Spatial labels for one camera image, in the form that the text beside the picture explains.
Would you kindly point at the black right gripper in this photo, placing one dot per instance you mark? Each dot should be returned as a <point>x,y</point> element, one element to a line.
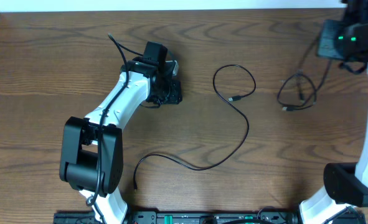
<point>325,47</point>

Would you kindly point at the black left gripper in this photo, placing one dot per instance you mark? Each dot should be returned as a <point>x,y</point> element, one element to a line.
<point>170,94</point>

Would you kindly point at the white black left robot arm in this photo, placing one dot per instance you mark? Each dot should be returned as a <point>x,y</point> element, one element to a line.
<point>92,147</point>

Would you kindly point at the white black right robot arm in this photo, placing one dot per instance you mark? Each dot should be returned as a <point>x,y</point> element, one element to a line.
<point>345,184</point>

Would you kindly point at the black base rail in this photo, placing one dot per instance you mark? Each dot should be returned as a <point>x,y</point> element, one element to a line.
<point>147,217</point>

